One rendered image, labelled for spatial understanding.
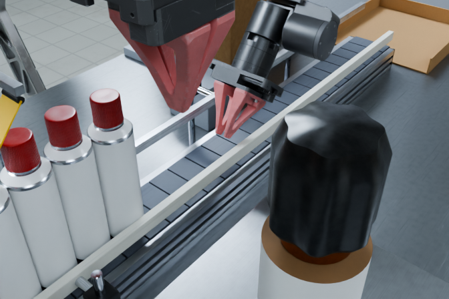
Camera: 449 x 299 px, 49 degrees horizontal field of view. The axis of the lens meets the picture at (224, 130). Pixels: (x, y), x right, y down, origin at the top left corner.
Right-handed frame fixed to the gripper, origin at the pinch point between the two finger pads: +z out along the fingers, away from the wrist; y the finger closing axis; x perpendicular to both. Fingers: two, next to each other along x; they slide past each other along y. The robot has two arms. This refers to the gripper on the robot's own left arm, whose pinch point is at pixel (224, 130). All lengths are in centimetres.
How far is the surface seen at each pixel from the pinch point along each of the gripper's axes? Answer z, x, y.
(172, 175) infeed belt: 9.2, -2.8, -3.8
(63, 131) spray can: 5.3, -28.4, -0.6
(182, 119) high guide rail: 0.7, -4.8, -4.4
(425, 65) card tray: -29, 52, 11
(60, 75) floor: 16, 124, -187
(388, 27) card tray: -39, 63, -4
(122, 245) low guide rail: 16.8, -16.2, 2.7
